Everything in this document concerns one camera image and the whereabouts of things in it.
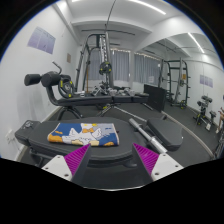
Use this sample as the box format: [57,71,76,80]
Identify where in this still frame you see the black upright mat panel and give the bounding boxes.
[144,84,166,112]

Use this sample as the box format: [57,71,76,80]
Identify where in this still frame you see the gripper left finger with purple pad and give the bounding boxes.
[42,144,91,181]

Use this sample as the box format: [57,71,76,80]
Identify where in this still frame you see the black bench seat pad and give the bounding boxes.
[147,118,183,151]

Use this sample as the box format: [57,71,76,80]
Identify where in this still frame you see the black power rack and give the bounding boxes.
[158,58,190,109]

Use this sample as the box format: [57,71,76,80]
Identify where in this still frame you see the small brown wall plaque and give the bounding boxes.
[67,53,71,63]

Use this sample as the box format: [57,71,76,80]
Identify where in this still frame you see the black yellow plate on rack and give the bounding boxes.
[99,61,112,75]

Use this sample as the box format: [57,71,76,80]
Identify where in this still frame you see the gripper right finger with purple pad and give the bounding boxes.
[132,143,183,181]

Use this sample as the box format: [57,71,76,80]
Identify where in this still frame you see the black yellow weight plate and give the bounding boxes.
[58,78,74,98]

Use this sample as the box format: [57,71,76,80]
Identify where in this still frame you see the black adjustable bench with rollers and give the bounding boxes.
[24,62,148,120]

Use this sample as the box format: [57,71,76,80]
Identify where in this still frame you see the black cable machine rack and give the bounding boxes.
[75,31,114,91]

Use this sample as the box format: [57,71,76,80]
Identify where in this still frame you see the black padded weight bench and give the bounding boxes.
[15,117,138,167]

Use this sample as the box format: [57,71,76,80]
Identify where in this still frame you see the silver barbell bar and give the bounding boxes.
[129,118,167,153]

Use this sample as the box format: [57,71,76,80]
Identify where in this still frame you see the patterned blue white towel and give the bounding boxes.
[47,122,119,147]

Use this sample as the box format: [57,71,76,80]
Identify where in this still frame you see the purple wall poster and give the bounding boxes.
[28,27,56,54]

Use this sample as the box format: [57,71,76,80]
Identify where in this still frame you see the black dumbbell rack stand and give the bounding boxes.
[195,95,216,131]

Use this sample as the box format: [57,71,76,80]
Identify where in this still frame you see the grey window curtains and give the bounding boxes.
[87,47,162,86]

